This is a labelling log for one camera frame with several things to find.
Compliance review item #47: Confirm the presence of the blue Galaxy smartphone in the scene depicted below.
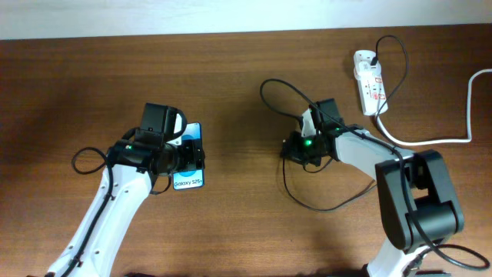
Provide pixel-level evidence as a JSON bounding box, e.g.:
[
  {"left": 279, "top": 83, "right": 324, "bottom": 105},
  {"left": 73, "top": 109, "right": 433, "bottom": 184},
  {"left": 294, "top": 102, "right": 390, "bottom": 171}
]
[{"left": 170, "top": 122, "right": 204, "bottom": 190}]

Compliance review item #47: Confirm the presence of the black charging cable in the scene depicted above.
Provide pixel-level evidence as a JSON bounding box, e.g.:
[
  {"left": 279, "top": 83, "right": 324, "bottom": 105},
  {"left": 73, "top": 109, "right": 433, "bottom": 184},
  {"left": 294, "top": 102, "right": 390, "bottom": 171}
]
[{"left": 281, "top": 35, "right": 411, "bottom": 212}]

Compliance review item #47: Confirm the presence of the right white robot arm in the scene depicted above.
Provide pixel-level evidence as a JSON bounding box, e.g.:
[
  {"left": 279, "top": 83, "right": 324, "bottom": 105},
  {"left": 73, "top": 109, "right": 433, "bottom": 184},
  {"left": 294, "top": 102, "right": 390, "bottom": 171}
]
[{"left": 281, "top": 125, "right": 464, "bottom": 276}]

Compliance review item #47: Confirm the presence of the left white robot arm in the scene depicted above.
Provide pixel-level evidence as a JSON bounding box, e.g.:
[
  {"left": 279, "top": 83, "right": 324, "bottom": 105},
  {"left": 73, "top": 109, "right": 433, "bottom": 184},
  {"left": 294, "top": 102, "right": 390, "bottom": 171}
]
[{"left": 46, "top": 135, "right": 204, "bottom": 276}]

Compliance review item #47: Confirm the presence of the white charger adapter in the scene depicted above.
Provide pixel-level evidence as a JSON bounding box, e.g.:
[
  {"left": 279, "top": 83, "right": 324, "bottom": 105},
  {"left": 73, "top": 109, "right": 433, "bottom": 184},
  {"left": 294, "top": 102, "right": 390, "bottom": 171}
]
[{"left": 354, "top": 61, "right": 381, "bottom": 80}]

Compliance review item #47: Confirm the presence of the white power strip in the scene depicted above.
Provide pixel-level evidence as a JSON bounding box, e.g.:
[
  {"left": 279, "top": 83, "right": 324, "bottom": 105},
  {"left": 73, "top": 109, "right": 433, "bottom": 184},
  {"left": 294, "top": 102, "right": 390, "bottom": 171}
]
[{"left": 354, "top": 50, "right": 388, "bottom": 116}]

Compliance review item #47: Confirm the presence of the white power strip cord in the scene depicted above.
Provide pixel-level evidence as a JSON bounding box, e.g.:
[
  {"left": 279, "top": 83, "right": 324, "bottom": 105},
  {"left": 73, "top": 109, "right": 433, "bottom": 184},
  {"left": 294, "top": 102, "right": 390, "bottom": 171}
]
[{"left": 374, "top": 68, "right": 492, "bottom": 147}]

